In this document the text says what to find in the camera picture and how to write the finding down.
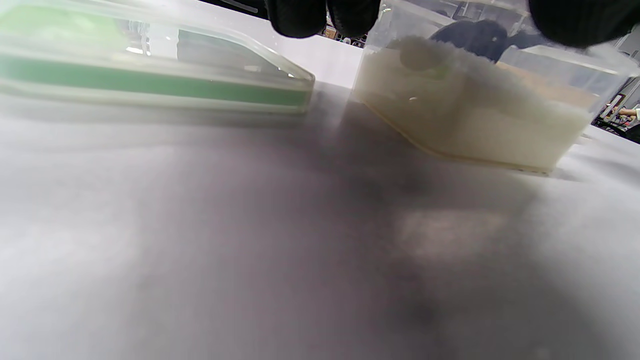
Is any person's right hand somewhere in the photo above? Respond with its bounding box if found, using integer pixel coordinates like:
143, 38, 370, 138
430, 19, 548, 63

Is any person's left hand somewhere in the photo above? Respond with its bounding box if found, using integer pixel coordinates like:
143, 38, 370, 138
264, 0, 640, 49

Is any clear plastic sugar container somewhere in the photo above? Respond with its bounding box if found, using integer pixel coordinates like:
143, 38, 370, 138
350, 0, 640, 175

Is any white sugar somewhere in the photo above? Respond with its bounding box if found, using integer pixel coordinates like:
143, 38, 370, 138
352, 36, 593, 173

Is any clear lid with green seal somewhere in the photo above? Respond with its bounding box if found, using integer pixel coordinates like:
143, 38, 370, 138
0, 0, 316, 114

